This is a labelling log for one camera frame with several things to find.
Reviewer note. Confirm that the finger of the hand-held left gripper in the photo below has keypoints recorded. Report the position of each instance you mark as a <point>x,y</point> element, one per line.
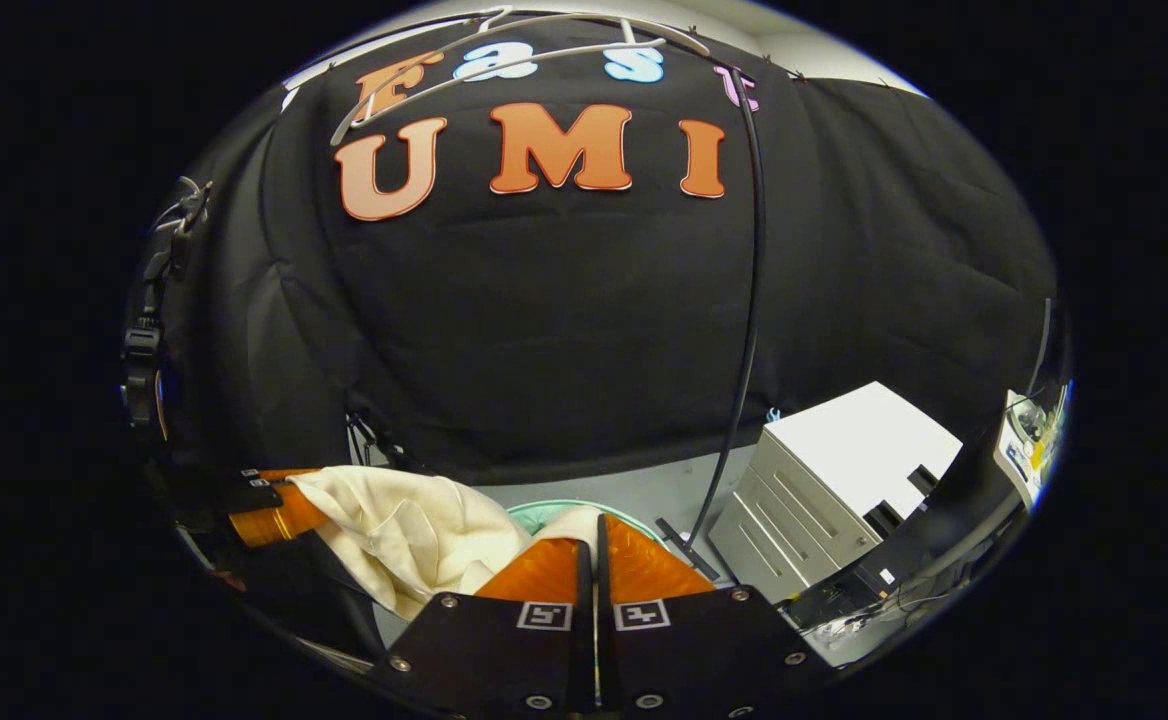
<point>279,510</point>

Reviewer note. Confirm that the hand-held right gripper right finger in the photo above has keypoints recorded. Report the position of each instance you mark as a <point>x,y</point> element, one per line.
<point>714,645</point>

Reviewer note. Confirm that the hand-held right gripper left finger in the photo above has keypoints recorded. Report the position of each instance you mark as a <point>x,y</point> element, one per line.
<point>489,650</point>

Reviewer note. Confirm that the cream shirt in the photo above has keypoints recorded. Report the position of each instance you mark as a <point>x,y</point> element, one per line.
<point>404,530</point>

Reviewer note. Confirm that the green laundry hamper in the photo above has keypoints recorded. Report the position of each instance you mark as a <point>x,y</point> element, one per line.
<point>544,515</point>

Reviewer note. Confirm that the black clothes rack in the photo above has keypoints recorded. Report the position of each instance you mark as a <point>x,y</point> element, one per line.
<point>752,250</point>

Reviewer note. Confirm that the white clothes hanger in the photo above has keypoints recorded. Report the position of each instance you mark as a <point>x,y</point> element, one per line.
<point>464,75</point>

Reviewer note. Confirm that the white drawer cabinet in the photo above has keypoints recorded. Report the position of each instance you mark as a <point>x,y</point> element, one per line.
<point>844,460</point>

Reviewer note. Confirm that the black backdrop cloth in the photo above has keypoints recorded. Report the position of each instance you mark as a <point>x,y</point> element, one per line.
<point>544,330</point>

